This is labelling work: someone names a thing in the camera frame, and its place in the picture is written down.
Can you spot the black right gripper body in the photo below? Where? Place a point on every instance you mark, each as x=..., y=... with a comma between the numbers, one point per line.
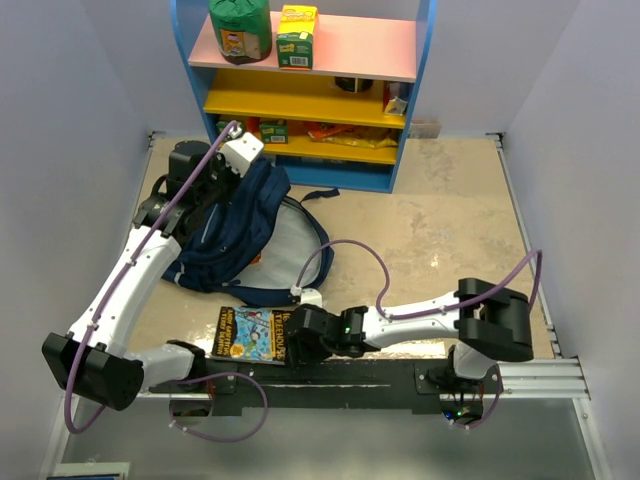
x=301, y=350

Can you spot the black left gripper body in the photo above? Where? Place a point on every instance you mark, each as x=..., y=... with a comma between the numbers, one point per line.
x=222, y=185

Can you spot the navy blue student backpack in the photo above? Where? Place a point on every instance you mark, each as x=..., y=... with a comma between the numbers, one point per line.
x=261, y=218

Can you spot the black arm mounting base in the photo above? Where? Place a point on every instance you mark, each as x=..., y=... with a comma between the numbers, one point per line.
x=417, y=385

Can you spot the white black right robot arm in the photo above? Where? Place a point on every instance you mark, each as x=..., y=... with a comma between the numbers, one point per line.
x=490, y=322

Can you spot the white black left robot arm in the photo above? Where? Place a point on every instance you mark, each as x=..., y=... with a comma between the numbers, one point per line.
x=93, y=360

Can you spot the small green box left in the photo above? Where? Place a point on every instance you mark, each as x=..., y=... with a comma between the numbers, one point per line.
x=235, y=128

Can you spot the small green box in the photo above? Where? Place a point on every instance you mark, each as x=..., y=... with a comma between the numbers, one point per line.
x=235, y=128
x=274, y=131

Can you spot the small green box right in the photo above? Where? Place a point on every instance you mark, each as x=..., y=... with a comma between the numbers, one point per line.
x=274, y=131

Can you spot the blue shelf unit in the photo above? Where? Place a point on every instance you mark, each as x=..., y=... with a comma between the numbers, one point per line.
x=354, y=58

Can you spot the green cylindrical package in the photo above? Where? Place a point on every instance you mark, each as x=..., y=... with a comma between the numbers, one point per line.
x=242, y=29

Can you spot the orange yellow snack packets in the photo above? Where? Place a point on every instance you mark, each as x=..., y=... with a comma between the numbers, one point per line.
x=351, y=135

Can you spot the yellow green carton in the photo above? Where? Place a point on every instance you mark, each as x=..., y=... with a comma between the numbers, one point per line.
x=295, y=37

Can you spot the small snack pouch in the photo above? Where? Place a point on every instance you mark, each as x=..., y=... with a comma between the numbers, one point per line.
x=395, y=98

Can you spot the small box behind shelf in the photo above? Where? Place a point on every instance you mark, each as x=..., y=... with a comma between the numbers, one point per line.
x=424, y=129

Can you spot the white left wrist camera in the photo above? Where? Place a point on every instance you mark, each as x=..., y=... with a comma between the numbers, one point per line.
x=240, y=153

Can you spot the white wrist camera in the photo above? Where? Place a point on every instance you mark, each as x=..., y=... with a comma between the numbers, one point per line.
x=240, y=153
x=306, y=296

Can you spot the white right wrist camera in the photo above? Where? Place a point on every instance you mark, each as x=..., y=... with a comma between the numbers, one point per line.
x=306, y=296

